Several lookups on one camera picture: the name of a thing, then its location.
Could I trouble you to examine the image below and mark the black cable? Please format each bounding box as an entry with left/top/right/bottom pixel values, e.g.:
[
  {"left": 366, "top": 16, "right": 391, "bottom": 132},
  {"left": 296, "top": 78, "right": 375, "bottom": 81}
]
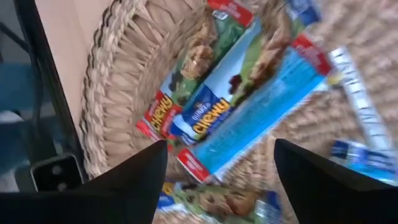
[{"left": 0, "top": 21, "right": 44, "bottom": 131}]

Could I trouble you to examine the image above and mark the black frame crossbar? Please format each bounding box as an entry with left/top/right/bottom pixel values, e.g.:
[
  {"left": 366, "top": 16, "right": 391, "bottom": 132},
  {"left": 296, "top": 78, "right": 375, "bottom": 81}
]
[{"left": 12, "top": 0, "right": 86, "bottom": 166}]

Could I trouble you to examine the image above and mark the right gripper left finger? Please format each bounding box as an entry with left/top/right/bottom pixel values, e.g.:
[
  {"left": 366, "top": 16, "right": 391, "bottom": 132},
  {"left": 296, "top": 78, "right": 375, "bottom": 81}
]
[{"left": 0, "top": 139, "right": 169, "bottom": 224}]

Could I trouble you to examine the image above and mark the black frame corner bracket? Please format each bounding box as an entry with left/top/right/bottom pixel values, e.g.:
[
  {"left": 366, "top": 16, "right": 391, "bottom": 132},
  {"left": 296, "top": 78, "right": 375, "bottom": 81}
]
[{"left": 29, "top": 153, "right": 85, "bottom": 193}]

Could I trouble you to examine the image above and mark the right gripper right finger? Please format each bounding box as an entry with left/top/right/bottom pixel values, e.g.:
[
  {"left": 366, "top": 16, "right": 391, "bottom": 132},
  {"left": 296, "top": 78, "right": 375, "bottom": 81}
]
[{"left": 273, "top": 138, "right": 398, "bottom": 224}]

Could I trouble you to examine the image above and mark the chocolate chip Chewy granola bar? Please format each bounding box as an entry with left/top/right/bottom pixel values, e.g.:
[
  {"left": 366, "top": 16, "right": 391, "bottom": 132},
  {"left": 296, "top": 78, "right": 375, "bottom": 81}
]
[
  {"left": 175, "top": 33, "right": 333, "bottom": 185},
  {"left": 136, "top": 0, "right": 256, "bottom": 147}
]

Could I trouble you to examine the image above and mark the Quaker Chewy granola bar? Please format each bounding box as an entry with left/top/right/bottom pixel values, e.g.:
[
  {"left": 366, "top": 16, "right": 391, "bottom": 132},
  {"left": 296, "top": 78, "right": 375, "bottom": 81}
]
[
  {"left": 328, "top": 45, "right": 394, "bottom": 152},
  {"left": 329, "top": 139, "right": 398, "bottom": 185}
]

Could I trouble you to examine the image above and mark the round woven wicker basket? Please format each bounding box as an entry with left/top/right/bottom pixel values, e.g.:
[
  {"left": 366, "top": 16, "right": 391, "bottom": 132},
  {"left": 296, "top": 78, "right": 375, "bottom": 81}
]
[{"left": 78, "top": 0, "right": 398, "bottom": 224}]

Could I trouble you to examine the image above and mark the blue chair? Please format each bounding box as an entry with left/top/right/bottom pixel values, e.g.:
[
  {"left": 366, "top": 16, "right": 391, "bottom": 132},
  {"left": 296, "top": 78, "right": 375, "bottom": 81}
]
[{"left": 0, "top": 62, "right": 37, "bottom": 175}]

